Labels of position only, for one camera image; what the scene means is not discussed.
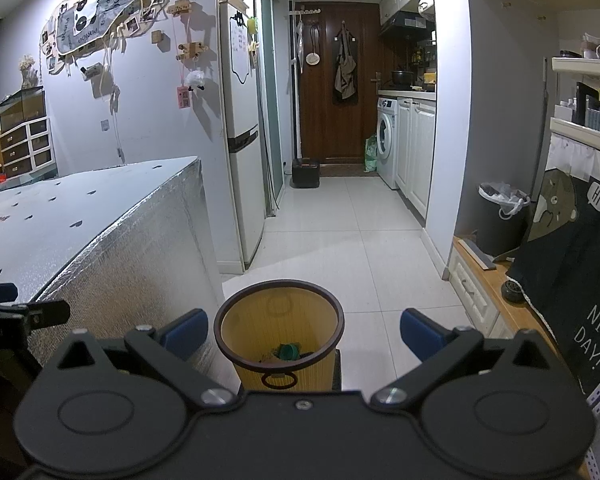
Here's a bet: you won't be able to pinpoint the white plastic drawer unit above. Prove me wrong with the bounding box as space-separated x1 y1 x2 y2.
0 116 53 178

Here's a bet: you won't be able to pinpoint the black printed cloth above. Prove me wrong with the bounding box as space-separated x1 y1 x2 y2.
505 167 600 406

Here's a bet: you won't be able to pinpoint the white lace curtain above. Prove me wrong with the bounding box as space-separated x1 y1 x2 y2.
545 132 600 188

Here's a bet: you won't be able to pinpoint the grey flat board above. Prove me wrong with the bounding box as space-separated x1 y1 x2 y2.
457 237 496 271

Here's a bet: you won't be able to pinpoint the white cabinet wooden top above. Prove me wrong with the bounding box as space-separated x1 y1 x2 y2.
447 234 566 356

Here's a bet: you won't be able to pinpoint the dried flowers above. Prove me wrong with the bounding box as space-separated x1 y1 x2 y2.
19 55 41 88

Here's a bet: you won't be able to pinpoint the range hood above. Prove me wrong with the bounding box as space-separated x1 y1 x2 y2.
378 10 437 36

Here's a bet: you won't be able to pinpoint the row of cosmetic bottles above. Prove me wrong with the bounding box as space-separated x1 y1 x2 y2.
555 82 600 136

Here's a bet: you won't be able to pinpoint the panda fabric banner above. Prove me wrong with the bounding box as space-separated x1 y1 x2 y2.
55 0 148 56

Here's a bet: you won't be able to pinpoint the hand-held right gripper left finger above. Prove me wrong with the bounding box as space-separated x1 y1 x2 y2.
39 308 241 412

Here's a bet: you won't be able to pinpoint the grey waste bin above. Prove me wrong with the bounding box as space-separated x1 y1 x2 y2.
477 182 531 256

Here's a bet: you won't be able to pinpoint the hanging grey apron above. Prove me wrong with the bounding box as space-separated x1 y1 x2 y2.
334 22 358 103

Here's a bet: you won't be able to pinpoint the glass tank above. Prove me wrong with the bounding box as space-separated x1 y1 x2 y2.
0 86 47 121

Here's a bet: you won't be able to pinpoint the white washing machine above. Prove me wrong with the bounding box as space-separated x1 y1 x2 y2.
376 97 400 190

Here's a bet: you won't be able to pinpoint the beige waste bin brown rim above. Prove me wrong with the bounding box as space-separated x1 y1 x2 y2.
213 280 345 393

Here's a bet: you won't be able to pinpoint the dark wooden door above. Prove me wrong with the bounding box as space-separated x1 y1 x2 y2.
295 1 381 166

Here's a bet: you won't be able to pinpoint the round hanging ladle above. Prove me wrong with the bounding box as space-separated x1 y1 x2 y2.
306 25 322 67

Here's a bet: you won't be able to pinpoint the green plastic bag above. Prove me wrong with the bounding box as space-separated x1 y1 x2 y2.
363 134 379 173

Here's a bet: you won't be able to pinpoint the white kitchen cabinets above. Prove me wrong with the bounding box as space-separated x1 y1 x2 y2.
395 92 438 221

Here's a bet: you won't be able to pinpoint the white bin liner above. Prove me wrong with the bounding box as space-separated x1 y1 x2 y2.
479 180 532 219

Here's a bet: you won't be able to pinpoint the white wall shelf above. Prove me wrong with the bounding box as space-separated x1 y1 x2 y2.
550 7 600 156

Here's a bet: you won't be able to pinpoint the sliding glass door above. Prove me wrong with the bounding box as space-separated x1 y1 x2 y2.
259 0 286 211

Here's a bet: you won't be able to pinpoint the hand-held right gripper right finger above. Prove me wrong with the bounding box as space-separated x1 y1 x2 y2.
370 308 563 412

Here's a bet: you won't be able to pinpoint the black floor box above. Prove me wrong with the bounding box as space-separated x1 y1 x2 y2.
290 158 322 190

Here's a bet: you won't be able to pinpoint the white refrigerator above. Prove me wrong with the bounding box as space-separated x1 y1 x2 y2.
217 0 268 273

